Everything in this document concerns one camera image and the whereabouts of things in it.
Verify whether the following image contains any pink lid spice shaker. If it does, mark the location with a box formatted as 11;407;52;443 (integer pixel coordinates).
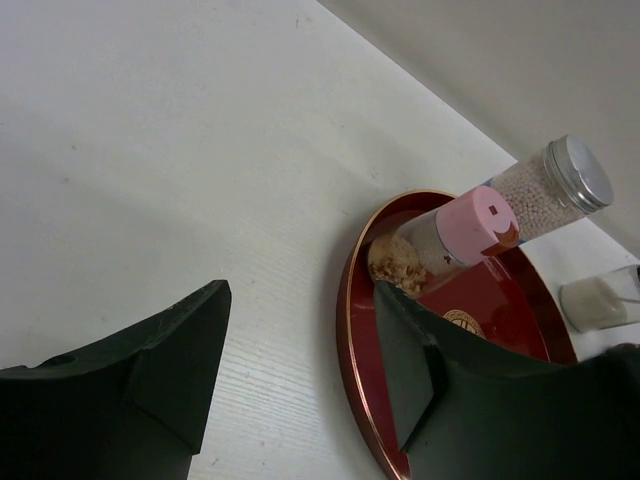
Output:
367;186;519;299

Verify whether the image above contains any red round tray gold emblem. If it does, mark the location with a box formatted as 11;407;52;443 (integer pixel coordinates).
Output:
336;190;577;479

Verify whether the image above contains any blue label silver lid jar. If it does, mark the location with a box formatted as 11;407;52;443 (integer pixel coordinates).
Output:
485;135;614;244

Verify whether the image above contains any black cap white powder bottle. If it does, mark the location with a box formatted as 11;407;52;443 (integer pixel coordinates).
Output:
559;264;639;333

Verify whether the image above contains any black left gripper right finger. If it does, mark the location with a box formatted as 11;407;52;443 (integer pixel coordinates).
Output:
374;282;639;479

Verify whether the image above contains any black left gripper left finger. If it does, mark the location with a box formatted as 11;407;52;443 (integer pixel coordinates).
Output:
1;280;231;479

